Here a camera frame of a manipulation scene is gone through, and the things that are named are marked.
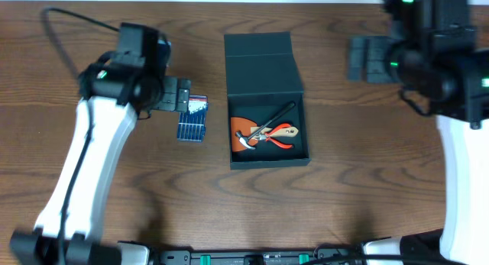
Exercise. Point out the orange scraper wooden handle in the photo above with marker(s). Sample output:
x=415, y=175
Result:
x=242, y=129

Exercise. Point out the small steel claw hammer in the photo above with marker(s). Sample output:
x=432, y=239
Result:
x=277, y=116

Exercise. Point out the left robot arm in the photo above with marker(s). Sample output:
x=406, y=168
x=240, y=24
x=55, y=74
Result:
x=114, y=90

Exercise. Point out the blue precision screwdriver set case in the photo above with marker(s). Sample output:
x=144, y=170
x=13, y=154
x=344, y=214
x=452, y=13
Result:
x=192, y=124

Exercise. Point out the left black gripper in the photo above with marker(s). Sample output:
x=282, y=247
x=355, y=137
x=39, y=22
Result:
x=182, y=94

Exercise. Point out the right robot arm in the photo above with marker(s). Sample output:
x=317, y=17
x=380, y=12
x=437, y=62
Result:
x=455, y=86

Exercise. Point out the red handled pliers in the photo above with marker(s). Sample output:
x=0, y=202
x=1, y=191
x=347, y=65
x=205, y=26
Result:
x=280, y=131

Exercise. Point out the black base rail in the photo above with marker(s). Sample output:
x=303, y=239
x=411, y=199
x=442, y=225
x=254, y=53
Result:
x=248, y=257

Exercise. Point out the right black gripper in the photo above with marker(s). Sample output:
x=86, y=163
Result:
x=378, y=67

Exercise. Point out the dark green open box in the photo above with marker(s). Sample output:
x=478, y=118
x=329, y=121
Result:
x=262, y=78

